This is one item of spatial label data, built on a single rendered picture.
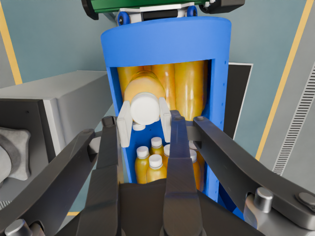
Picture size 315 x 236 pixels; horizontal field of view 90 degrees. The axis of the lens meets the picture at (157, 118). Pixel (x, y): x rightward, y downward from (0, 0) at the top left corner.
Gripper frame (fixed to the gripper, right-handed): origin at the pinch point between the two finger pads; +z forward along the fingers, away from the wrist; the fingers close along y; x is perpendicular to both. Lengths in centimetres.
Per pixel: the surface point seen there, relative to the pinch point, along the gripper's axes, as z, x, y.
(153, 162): 20.3, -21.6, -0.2
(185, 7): 37.5, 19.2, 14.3
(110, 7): 43.9, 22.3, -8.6
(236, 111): 118, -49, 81
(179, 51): 9.6, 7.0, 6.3
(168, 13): 28.3, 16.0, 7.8
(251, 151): 133, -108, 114
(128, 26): 11.5, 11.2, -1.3
